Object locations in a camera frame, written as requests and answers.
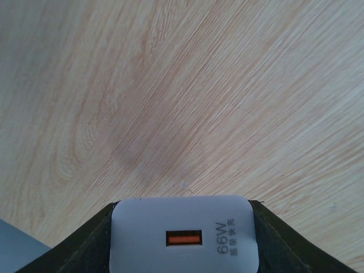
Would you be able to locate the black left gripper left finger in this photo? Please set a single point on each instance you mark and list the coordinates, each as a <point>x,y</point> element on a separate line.
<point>86,250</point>

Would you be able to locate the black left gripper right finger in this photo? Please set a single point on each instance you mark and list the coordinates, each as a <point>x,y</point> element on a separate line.
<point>283,249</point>

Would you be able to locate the white 66W USB charger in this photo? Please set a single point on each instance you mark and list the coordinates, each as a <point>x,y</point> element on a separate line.
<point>183,234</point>

